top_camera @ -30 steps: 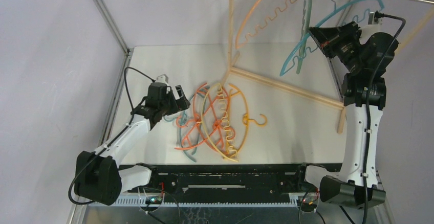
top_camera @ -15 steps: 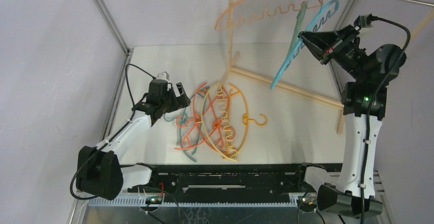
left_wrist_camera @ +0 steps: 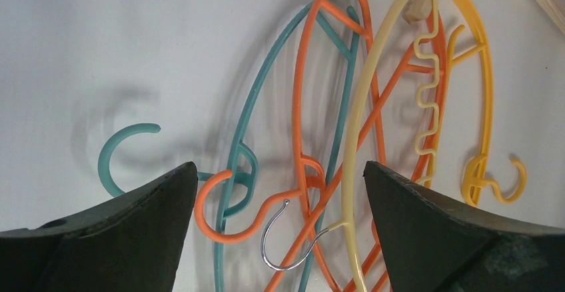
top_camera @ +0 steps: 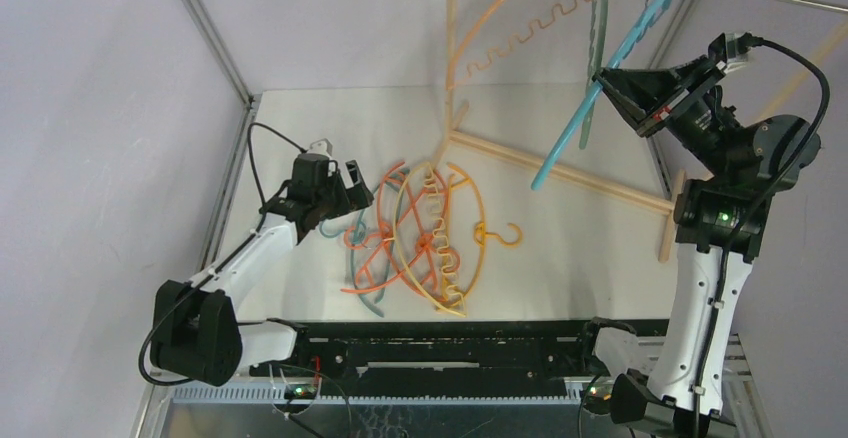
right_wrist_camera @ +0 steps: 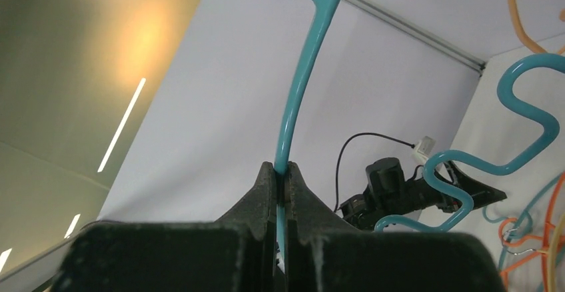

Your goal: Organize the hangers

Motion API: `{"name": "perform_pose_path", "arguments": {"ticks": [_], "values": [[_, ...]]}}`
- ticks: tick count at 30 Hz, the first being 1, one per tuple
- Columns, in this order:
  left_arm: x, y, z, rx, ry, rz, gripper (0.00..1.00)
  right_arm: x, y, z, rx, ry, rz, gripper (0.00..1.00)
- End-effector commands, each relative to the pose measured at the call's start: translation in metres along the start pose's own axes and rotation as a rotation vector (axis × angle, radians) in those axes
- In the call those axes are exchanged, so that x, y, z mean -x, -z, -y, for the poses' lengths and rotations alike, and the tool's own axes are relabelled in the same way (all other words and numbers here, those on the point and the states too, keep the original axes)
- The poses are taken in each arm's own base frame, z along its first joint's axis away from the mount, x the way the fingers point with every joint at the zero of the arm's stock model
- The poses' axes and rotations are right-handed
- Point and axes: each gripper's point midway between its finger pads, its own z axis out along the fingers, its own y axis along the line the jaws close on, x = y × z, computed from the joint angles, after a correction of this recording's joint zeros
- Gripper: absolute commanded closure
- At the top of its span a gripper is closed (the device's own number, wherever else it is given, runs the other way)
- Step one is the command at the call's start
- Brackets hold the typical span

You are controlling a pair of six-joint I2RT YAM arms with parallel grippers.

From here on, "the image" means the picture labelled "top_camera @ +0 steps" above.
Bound circuit board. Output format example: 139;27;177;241
282;381;322;404
579;383;612;416

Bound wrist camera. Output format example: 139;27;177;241
708;32;757;74
307;138;333;157

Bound light blue wavy hanger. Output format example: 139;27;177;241
530;0;673;191

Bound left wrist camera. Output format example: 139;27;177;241
307;138;333;157

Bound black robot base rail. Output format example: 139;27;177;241
182;317;670;400

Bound yellow-orange plastic hanger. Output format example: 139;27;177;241
432;163;524;317

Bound orange plastic hanger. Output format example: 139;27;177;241
343;161;410;298
332;163;461;315

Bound peach wavy hanger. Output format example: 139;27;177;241
445;0;637;92

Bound green hanging hanger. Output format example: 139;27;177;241
578;0;612;151

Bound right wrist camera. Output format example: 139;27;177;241
708;32;757;74

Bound teal plastic hanger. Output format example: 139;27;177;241
319;168;409;318

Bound pale yellow wavy hanger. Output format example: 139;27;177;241
390;161;468;318

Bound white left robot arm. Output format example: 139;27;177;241
138;152;374;387

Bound right circuit board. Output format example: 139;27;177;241
579;383;612;416

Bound left circuit board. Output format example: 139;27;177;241
282;381;322;404

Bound wooden clothes rack frame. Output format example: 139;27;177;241
427;0;848;264

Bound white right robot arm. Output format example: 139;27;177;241
596;57;830;437

